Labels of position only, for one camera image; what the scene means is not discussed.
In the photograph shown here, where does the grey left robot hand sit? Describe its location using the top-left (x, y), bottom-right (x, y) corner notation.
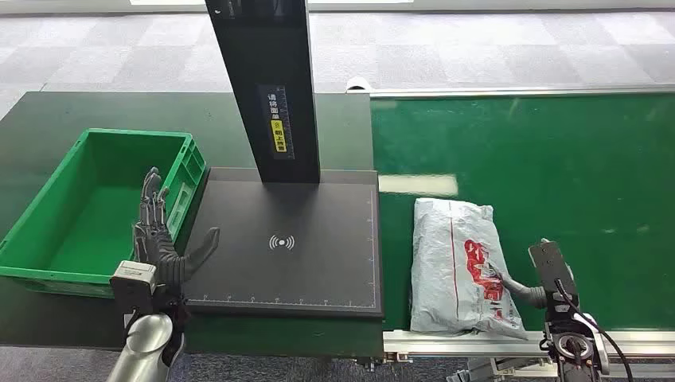
top-left (132, 166), bottom-right (221, 271)

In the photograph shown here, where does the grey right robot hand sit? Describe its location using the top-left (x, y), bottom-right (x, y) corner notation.
top-left (495, 238), bottom-right (580, 318)

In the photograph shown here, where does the grey red printed plastic package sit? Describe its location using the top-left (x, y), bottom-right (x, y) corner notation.
top-left (409, 197), bottom-right (529, 341)

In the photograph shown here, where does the green conveyor belt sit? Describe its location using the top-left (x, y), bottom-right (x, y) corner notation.
top-left (370, 92), bottom-right (675, 333)

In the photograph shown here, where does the green plastic crate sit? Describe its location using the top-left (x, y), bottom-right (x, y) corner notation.
top-left (0, 127), bottom-right (208, 300)

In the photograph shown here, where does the yellow black warning label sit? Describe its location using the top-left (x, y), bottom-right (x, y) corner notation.
top-left (270, 119), bottom-right (287, 154)

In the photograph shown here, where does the black scanner column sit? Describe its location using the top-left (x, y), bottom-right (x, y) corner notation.
top-left (205, 0), bottom-right (322, 185)

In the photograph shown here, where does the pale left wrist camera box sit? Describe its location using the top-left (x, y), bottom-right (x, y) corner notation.
top-left (109, 260), bottom-right (158, 313)

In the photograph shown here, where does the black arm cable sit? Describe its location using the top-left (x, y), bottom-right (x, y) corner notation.
top-left (553, 278), bottom-right (635, 382)

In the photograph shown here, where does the aluminium conveyor frame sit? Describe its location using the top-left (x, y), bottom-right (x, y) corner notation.
top-left (345, 76), bottom-right (675, 382)

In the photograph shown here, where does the black scanner base plate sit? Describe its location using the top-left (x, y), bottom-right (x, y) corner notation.
top-left (181, 166), bottom-right (385, 319)

